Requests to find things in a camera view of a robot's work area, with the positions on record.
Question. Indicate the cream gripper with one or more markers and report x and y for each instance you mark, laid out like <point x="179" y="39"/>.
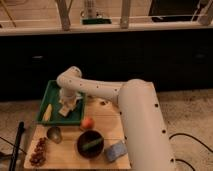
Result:
<point x="67" y="101"/>

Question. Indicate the green plastic tray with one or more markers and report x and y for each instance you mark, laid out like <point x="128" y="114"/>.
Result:
<point x="51" y="96"/>

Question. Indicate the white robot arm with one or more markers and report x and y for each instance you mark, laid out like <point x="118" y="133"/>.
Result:
<point x="147" y="141"/>

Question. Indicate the grey folded cloth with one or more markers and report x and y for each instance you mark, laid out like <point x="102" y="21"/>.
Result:
<point x="79" y="96"/>

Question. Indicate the yellow corn cob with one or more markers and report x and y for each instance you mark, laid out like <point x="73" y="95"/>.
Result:
<point x="47" y="113"/>

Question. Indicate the orange fruit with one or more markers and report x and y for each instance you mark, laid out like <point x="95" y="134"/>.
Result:
<point x="87" y="123"/>

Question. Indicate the small metal cup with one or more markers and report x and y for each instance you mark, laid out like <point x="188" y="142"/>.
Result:
<point x="54" y="134"/>

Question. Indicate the dark brown bowl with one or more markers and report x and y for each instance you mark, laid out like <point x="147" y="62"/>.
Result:
<point x="87" y="137"/>

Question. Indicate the green cucumber piece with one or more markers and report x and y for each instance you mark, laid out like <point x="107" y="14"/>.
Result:
<point x="91" y="144"/>

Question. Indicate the blue sponge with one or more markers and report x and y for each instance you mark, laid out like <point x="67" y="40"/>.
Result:
<point x="115" y="151"/>

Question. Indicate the black pole stand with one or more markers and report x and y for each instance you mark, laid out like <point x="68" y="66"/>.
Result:
<point x="16" y="147"/>

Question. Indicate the green base bottle object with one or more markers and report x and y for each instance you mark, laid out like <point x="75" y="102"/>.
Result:
<point x="90" y="16"/>

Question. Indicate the black monitor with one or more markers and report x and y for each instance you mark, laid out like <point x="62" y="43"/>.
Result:
<point x="172" y="10"/>

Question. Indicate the wooden post left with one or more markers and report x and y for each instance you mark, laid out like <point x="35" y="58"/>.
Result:
<point x="64" y="15"/>

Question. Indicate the wooden post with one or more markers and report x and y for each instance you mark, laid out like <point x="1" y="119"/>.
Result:
<point x="125" y="13"/>
<point x="64" y="15"/>

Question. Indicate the wooden post right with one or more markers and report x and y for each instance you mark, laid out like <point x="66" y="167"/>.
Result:
<point x="125" y="13"/>

